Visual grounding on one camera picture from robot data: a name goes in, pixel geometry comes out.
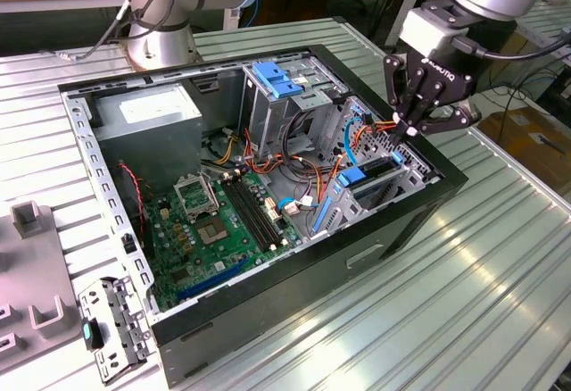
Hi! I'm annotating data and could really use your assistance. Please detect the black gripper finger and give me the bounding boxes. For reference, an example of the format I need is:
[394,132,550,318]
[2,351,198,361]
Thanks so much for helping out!
[407,95,483,137]
[383,54,424,143]

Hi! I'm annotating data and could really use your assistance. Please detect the blue data wire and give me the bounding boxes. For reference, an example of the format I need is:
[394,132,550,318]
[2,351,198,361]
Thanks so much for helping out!
[277,104,363,214]

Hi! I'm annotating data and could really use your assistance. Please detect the hard disk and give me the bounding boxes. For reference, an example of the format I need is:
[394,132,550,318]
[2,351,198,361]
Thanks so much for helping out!
[311,149,406,236]

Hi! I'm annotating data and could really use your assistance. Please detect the grey disk bay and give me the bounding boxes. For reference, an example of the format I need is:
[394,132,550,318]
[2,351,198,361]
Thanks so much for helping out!
[306,95,442,239]

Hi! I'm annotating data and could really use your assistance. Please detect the large labelled cardboard box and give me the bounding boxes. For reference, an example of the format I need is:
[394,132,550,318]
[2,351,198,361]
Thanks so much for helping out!
[476,109,571,174]

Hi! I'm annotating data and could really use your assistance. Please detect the black tripod stand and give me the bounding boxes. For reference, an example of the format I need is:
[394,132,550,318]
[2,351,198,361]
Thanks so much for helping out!
[364,0,410,55]

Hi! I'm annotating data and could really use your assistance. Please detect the blue drive latch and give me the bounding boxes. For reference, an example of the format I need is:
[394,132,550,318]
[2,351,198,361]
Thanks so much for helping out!
[251,62,305,101]

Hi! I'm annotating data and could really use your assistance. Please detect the metal slat side table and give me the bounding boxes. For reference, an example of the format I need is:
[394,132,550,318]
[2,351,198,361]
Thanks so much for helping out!
[512,0,571,60]

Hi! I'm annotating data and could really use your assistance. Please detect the grey optical drive cage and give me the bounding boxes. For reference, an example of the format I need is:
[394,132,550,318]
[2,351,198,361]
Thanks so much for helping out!
[239,54,350,160]

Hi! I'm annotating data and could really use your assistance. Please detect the black RAM slot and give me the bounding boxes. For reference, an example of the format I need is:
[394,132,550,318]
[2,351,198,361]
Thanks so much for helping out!
[239,173,286,245]
[234,175,280,247]
[222,179,269,252]
[228,177,274,249]

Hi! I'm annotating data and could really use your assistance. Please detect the green motherboard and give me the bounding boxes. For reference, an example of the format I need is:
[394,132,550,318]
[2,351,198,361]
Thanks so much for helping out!
[145,170,305,314]

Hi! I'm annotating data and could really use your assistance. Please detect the CPU socket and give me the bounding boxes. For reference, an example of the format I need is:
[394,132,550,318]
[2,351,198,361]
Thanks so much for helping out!
[192,214,231,247]

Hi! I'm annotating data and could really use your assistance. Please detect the metal socket cover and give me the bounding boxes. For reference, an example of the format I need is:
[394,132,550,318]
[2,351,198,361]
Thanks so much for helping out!
[172,174,220,225]

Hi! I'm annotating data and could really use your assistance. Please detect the black PC case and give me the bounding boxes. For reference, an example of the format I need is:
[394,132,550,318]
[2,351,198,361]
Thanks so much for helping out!
[57,42,469,390]

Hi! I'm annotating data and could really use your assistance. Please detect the grey power supply unit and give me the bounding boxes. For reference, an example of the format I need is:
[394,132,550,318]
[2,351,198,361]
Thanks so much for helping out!
[91,82,204,196]

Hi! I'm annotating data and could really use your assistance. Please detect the blue expansion slot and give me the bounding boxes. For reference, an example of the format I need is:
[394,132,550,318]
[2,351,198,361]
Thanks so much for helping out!
[175,258,245,304]

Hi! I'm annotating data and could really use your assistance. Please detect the black teal latch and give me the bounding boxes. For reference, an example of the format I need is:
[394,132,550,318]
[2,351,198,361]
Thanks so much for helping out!
[81,317,107,351]

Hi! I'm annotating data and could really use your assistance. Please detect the grey parts rack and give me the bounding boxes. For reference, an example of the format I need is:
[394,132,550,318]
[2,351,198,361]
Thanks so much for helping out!
[0,201,89,375]

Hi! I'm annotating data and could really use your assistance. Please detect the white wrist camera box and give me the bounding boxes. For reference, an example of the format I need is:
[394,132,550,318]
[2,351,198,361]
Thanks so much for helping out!
[398,6,470,58]

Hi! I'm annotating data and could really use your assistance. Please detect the black camera cable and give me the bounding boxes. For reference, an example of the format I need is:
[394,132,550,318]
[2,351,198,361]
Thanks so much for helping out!
[454,33,571,61]

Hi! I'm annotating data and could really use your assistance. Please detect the black sleeved wire bundle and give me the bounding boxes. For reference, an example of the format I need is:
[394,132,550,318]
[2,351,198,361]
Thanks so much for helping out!
[283,107,325,178]

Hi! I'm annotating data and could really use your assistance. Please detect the red orange wire bundle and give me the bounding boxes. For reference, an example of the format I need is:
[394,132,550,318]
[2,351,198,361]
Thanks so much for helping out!
[243,127,286,176]

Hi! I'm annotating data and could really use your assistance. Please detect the white plug wire bundle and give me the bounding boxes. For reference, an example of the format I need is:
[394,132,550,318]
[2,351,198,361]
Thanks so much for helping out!
[284,196,321,219]

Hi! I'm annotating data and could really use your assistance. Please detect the yellow black power wires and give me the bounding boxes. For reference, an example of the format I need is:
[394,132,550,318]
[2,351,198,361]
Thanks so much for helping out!
[212,128,240,165]

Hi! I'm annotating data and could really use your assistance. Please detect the brown square base plate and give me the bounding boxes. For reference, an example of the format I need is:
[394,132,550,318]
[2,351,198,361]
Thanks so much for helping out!
[118,38,203,73]

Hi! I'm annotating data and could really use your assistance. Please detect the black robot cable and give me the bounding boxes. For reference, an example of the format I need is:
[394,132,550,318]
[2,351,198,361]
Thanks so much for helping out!
[82,0,173,60]

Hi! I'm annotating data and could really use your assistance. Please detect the grey braided cable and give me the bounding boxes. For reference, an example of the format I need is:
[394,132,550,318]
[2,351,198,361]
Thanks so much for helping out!
[38,48,88,62]

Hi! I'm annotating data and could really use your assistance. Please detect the grey slot cover bracket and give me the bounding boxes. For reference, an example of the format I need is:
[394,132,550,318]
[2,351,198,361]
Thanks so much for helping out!
[77,274,155,387]

